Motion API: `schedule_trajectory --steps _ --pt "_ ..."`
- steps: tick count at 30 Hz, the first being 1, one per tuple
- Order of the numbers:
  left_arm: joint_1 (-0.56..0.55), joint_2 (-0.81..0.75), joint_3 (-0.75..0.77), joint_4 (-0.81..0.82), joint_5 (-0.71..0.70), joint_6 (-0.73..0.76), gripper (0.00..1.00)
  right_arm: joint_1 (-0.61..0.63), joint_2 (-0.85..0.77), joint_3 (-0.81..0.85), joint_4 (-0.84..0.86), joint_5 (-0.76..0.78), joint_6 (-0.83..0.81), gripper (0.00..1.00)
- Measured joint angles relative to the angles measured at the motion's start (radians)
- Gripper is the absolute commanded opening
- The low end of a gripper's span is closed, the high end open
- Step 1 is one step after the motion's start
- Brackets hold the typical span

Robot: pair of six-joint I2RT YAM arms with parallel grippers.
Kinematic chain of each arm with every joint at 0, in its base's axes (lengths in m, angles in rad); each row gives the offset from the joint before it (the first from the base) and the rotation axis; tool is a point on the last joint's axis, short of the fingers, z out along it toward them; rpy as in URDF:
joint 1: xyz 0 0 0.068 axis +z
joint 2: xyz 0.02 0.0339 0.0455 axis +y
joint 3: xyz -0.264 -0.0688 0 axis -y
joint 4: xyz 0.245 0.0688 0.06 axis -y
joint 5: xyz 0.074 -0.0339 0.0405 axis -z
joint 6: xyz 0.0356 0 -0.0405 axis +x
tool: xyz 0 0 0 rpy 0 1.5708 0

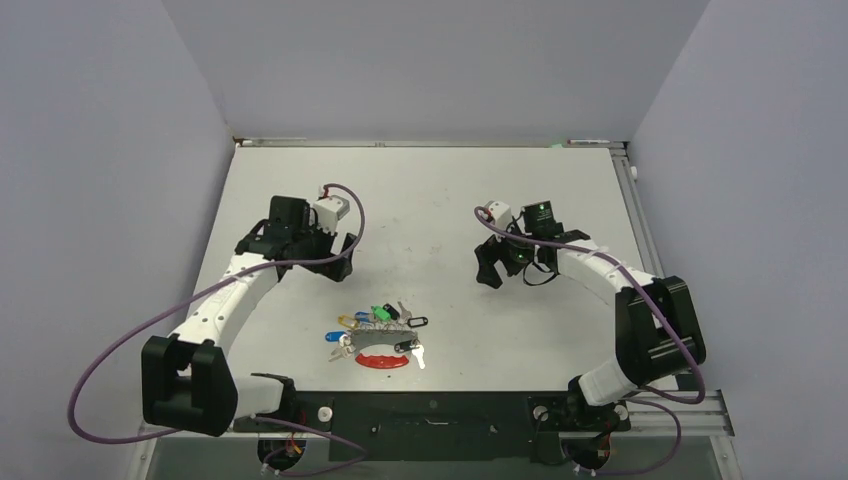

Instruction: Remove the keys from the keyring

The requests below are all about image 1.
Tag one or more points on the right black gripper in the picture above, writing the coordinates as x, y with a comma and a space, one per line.
489, 253

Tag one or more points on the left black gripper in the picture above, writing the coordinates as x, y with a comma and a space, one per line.
334, 269

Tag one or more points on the black tag key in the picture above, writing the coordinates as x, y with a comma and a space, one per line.
417, 322

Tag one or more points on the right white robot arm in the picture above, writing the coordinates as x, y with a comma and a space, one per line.
658, 344

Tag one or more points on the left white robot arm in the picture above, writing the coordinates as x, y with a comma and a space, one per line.
187, 383

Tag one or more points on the blue tag key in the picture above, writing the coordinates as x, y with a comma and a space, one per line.
334, 336

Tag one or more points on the green tag key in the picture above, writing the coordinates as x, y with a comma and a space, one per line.
380, 314

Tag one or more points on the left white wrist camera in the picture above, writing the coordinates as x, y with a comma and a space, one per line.
328, 212

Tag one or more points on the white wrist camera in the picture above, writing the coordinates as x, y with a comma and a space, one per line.
498, 214
328, 212

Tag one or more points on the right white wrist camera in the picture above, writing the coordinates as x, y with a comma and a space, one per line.
498, 214

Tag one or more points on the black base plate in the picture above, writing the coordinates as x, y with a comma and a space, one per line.
544, 427

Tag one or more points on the aluminium frame rail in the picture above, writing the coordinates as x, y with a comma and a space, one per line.
710, 417

